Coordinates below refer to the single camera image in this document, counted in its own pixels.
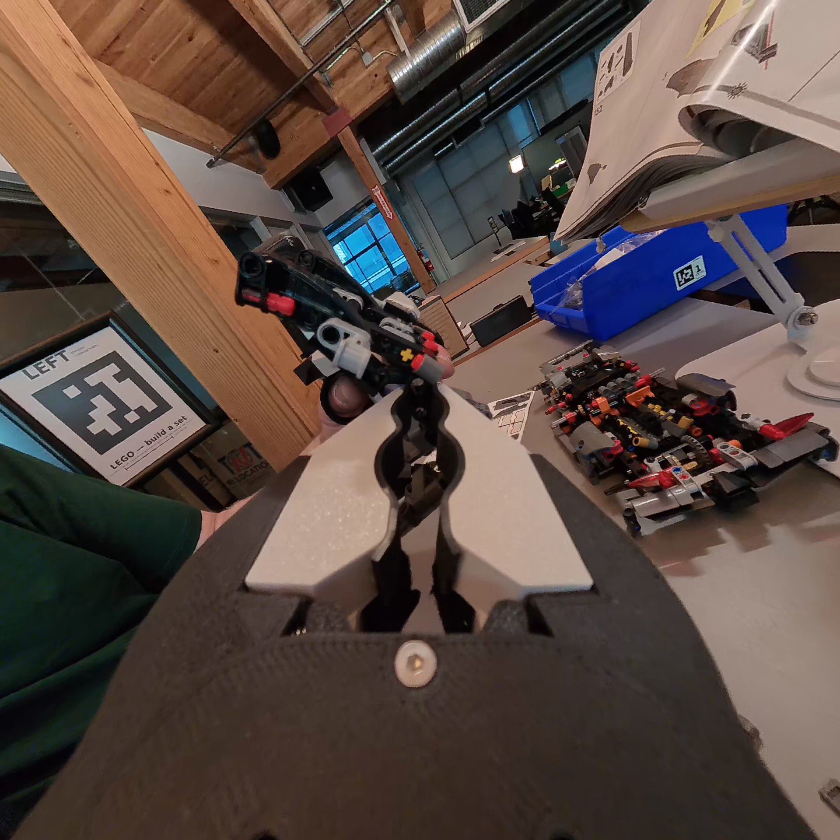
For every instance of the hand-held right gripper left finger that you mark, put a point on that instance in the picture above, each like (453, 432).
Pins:
(315, 525)

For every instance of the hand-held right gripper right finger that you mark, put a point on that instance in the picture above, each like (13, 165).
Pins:
(525, 525)

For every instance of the black lego door assembly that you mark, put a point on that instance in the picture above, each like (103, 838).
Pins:
(341, 308)

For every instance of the person's left forearm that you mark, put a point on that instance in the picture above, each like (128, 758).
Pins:
(211, 528)

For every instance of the lego car chassis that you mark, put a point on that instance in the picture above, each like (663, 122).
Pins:
(656, 433)

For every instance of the lego instruction booklet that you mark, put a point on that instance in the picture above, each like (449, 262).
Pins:
(656, 131)

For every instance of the person's left hand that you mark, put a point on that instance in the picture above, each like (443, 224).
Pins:
(342, 397)

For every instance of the blue-lit window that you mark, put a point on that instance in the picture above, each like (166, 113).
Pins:
(364, 253)

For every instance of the printed cardboard moving box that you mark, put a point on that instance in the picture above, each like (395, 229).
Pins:
(229, 472)

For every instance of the black round ceiling lamp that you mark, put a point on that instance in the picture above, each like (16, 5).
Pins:
(268, 139)

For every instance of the slanted wooden beam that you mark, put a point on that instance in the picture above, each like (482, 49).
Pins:
(387, 210)

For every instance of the sticker sheet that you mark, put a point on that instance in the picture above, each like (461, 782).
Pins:
(512, 413)

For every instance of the red fire extinguisher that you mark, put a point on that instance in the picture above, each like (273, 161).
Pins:
(427, 261)

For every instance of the black box device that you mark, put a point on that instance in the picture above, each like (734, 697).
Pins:
(499, 321)

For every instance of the framed marker sign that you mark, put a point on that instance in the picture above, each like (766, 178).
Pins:
(105, 400)

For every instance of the person's green shirt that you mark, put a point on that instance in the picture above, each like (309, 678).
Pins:
(79, 590)

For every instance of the clear plastic parts bag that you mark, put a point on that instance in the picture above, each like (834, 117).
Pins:
(590, 275)

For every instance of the blue plastic parts bin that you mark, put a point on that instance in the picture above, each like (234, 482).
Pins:
(623, 282)

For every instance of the white book stand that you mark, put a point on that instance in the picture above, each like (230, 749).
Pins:
(741, 367)

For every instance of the black wall speaker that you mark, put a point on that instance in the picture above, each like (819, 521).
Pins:
(310, 190)

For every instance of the wooden post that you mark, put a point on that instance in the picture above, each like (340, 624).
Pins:
(131, 197)

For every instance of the silver air duct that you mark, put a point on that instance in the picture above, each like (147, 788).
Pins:
(426, 52)

